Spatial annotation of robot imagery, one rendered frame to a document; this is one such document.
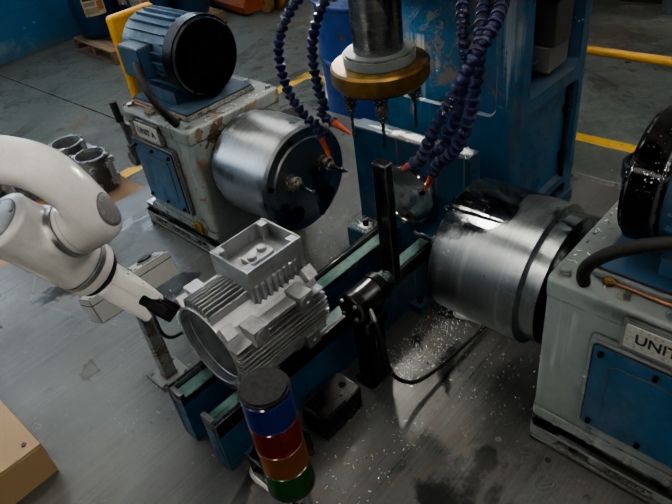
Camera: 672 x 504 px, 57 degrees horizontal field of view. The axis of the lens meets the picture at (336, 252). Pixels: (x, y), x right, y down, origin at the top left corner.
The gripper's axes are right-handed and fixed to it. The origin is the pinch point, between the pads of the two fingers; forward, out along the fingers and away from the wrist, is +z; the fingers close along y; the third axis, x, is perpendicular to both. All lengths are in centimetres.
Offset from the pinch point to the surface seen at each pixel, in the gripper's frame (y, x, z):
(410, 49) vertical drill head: 12, 59, 3
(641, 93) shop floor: -44, 243, 265
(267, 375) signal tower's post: 35.3, 1.9, -13.9
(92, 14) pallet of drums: -475, 154, 173
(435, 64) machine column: 4, 69, 20
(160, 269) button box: -13.5, 4.8, 6.0
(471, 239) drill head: 34, 36, 16
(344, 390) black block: 20.6, 4.0, 28.6
